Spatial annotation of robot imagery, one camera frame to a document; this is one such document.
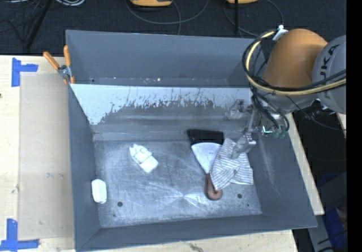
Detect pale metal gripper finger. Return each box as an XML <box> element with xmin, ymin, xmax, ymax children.
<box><xmin>225</xmin><ymin>99</ymin><xmax>247</xmax><ymax>120</ymax></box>
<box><xmin>231</xmin><ymin>134</ymin><xmax>257</xmax><ymax>160</ymax></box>

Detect white striped cloth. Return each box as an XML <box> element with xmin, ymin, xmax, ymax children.
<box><xmin>209</xmin><ymin>138</ymin><xmax>255</xmax><ymax>191</ymax></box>

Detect grey metal bin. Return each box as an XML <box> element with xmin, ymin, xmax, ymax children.
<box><xmin>64</xmin><ymin>29</ymin><xmax>318</xmax><ymax>251</ymax></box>

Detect white moulded plastic object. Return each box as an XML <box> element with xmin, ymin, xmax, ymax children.
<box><xmin>129</xmin><ymin>143</ymin><xmax>159</xmax><ymax>173</ymax></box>

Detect white rounded block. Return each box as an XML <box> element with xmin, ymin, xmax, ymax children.
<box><xmin>90</xmin><ymin>179</ymin><xmax>108</xmax><ymax>205</ymax></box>

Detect pale wood flat board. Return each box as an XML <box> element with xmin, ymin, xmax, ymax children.
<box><xmin>17</xmin><ymin>72</ymin><xmax>76</xmax><ymax>242</ymax></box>

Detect black-bristled brush brown handle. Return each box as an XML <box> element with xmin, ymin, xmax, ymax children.
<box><xmin>186</xmin><ymin>129</ymin><xmax>226</xmax><ymax>201</ymax></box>

